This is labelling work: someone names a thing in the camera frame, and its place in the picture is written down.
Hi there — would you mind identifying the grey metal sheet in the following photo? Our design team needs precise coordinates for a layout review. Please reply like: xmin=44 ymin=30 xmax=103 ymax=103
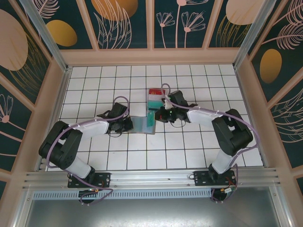
xmin=23 ymin=199 xmax=286 ymax=227

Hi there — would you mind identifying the grey slotted cable duct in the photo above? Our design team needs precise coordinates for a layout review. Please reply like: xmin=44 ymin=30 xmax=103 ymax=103
xmin=30 ymin=190 xmax=214 ymax=201

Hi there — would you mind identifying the aluminium frame post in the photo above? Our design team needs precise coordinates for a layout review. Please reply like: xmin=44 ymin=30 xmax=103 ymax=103
xmin=233 ymin=0 xmax=277 ymax=70
xmin=20 ymin=0 xmax=72 ymax=74

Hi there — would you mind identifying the card holder with clear sleeves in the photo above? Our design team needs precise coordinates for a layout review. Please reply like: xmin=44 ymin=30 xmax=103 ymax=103
xmin=129 ymin=115 xmax=157 ymax=135

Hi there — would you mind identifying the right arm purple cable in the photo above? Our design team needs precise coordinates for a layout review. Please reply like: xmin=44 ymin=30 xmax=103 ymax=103
xmin=160 ymin=83 xmax=258 ymax=204

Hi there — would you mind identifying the teal credit card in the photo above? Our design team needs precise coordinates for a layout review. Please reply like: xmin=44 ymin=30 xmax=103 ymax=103
xmin=146 ymin=111 xmax=155 ymax=128
xmin=147 ymin=101 xmax=164 ymax=110

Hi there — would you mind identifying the aluminium table edge rail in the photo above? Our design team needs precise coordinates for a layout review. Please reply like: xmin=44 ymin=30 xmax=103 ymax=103
xmin=37 ymin=67 xmax=73 ymax=171
xmin=233 ymin=67 xmax=269 ymax=167

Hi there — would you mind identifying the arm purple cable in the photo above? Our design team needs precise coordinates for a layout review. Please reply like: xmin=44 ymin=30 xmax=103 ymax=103
xmin=45 ymin=96 xmax=130 ymax=206
xmin=160 ymin=83 xmax=258 ymax=204

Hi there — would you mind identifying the long aluminium base rail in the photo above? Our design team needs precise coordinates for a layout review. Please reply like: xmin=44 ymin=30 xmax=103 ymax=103
xmin=22 ymin=167 xmax=281 ymax=190

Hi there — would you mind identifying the green circuit board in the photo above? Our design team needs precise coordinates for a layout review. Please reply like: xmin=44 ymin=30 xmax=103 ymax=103
xmin=219 ymin=185 xmax=237 ymax=197

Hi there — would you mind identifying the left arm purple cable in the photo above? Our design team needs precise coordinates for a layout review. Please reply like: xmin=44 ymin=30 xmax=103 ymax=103
xmin=45 ymin=96 xmax=130 ymax=206

